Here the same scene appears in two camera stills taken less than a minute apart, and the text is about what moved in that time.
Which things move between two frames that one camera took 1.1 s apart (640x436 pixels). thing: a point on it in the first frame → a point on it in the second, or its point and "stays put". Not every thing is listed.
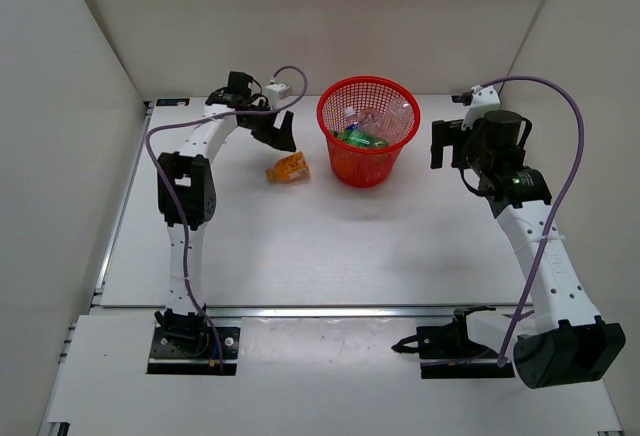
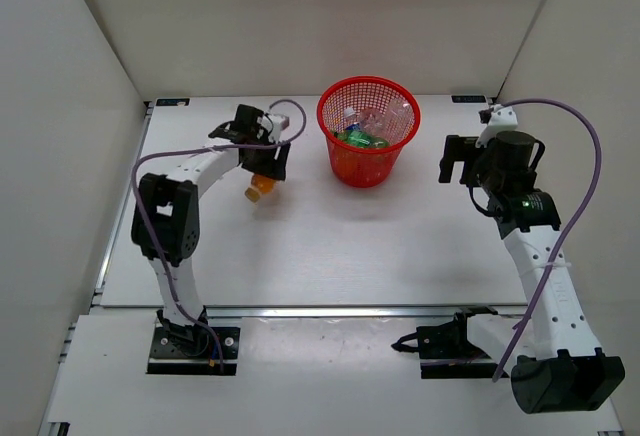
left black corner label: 172,101 stays put
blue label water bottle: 351,120 stays put
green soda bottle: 354,138 stays put
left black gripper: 281,138 → 273,168
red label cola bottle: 372,120 stays put
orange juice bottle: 289,169 → 260,185
